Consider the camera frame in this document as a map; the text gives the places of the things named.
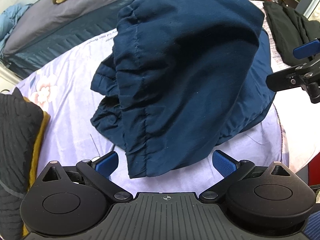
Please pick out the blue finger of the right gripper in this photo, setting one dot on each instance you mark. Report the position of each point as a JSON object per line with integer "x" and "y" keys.
{"x": 307, "y": 50}

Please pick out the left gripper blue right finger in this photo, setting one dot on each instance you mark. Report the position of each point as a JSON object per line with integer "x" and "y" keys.
{"x": 232, "y": 171}

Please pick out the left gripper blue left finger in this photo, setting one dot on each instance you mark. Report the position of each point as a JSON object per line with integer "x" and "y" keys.
{"x": 97, "y": 174}

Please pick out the navy blue jacket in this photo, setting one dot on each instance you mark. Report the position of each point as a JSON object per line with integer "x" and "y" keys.
{"x": 183, "y": 77}

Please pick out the black folded garment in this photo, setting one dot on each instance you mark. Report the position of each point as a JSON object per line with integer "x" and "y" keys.
{"x": 290, "y": 30}

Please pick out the black quilted jacket yellow lining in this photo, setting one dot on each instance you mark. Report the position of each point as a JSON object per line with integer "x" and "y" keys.
{"x": 23, "y": 125}

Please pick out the lilac floral bed sheet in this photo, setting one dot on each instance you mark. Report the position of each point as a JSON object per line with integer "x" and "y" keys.
{"x": 62, "y": 88}

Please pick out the light blue quilt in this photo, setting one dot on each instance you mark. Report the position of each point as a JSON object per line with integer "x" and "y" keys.
{"x": 9, "y": 19}

